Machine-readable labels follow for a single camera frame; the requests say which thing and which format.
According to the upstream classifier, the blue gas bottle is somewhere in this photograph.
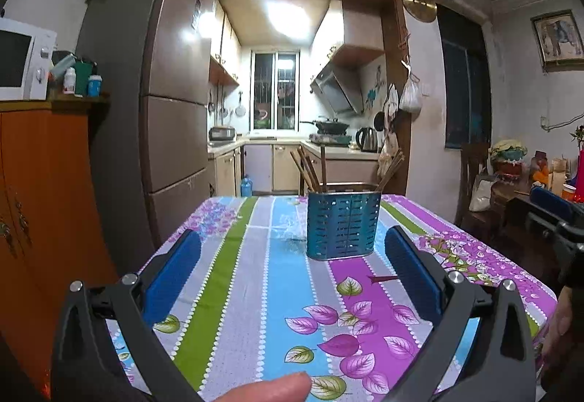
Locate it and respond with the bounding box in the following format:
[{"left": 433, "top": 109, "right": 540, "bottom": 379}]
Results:
[{"left": 239, "top": 175, "right": 253, "bottom": 197}]

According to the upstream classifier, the framed elephant picture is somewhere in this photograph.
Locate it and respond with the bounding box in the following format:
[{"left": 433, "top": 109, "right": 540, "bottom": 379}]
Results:
[{"left": 531, "top": 10, "right": 583, "bottom": 72}]

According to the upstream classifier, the blue utensil holder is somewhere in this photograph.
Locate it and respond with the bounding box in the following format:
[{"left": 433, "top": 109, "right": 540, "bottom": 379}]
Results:
[{"left": 306, "top": 190, "right": 381, "bottom": 261}]

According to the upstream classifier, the light wooden chopstick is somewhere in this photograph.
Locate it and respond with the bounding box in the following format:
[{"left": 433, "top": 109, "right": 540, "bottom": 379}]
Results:
[{"left": 375, "top": 149, "right": 405, "bottom": 193}]

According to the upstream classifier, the white plastic bag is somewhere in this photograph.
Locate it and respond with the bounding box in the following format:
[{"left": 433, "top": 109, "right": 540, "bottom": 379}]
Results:
[{"left": 399, "top": 76, "right": 423, "bottom": 115}]

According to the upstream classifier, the person's right hand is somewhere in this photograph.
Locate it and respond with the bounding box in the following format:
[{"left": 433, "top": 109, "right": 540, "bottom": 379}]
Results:
[{"left": 541, "top": 286, "right": 574, "bottom": 370}]

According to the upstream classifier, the wooden chair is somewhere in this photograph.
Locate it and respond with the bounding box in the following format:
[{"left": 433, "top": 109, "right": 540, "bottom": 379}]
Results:
[{"left": 454, "top": 143, "right": 497, "bottom": 244}]

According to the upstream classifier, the range hood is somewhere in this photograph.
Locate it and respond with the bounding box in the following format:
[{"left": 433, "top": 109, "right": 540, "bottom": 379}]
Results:
[{"left": 311, "top": 63, "right": 364, "bottom": 116}]

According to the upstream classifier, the floral striped tablecloth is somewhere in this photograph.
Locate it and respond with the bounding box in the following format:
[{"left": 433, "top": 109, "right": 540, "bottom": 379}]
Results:
[{"left": 105, "top": 193, "right": 558, "bottom": 402}]

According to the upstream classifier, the person's left hand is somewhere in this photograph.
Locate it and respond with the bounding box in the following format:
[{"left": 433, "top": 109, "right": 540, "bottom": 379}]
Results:
[{"left": 216, "top": 371, "right": 312, "bottom": 402}]

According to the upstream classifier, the kitchen window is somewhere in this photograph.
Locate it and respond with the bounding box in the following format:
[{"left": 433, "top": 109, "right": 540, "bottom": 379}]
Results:
[{"left": 250, "top": 50, "right": 300, "bottom": 131}]

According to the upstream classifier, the black wok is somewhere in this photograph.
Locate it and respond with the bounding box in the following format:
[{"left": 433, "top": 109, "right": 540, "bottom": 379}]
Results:
[{"left": 301, "top": 119, "right": 349, "bottom": 135}]

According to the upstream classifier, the electric kettle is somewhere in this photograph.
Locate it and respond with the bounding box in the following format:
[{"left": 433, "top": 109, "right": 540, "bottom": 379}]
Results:
[{"left": 356, "top": 126, "right": 378, "bottom": 153}]

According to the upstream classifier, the dark wooden chopstick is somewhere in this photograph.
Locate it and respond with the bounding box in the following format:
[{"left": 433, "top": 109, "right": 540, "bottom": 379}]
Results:
[{"left": 320, "top": 145, "right": 328, "bottom": 194}]

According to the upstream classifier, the chopstick in holder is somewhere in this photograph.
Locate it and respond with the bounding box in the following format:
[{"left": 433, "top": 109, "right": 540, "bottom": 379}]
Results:
[{"left": 290, "top": 151, "right": 315, "bottom": 192}]

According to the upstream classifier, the brown refrigerator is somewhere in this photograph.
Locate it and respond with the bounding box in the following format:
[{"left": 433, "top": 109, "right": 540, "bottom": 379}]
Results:
[{"left": 76, "top": 0, "right": 214, "bottom": 274}]

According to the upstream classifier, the orange wooden cabinet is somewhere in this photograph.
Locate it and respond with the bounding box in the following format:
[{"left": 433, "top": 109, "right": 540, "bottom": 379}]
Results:
[{"left": 1, "top": 99, "right": 118, "bottom": 399}]

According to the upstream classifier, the gold round wall clock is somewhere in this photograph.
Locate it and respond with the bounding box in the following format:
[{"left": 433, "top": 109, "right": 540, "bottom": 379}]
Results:
[{"left": 402, "top": 0, "right": 438, "bottom": 24}]

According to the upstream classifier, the white microwave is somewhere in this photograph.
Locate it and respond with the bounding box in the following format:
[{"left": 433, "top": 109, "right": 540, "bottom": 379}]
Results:
[{"left": 0, "top": 18, "right": 57, "bottom": 101}]

